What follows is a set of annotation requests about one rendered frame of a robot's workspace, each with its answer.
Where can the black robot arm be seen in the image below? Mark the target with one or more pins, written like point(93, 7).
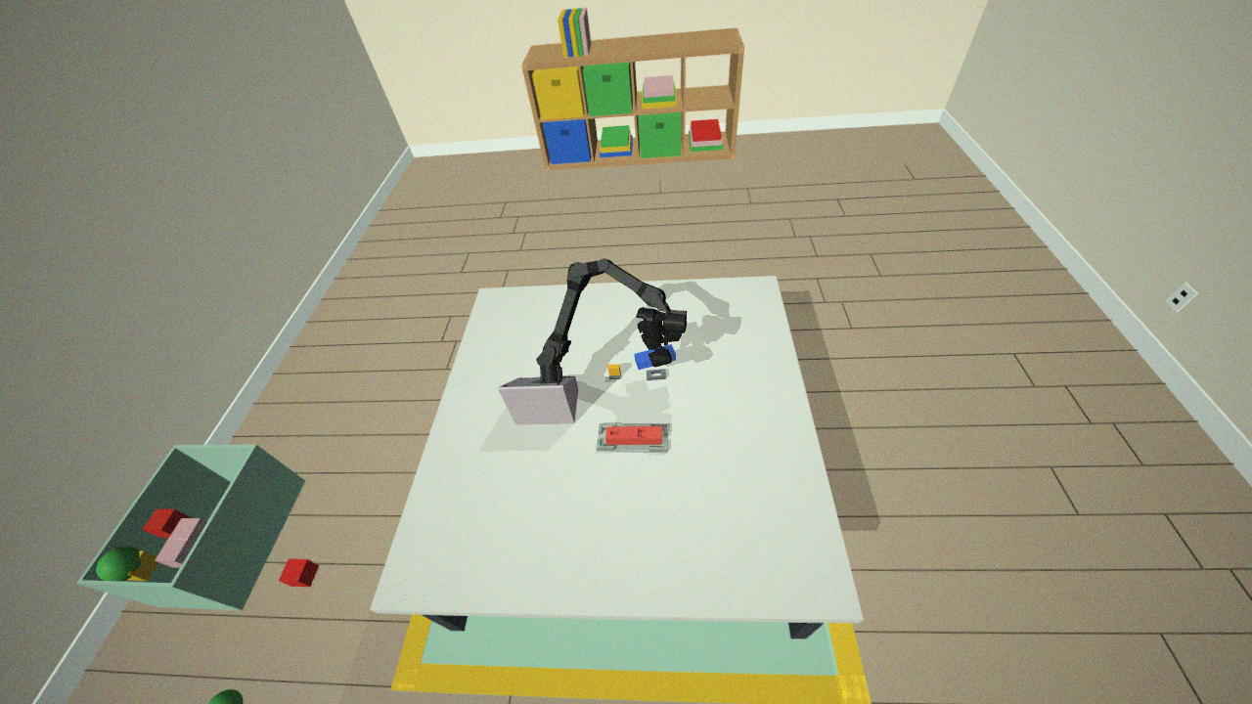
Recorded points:
point(578, 276)

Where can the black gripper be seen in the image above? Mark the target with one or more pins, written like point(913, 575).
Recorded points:
point(660, 356)

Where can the blue rectangular plate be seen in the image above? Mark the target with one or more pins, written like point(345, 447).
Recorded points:
point(643, 361)

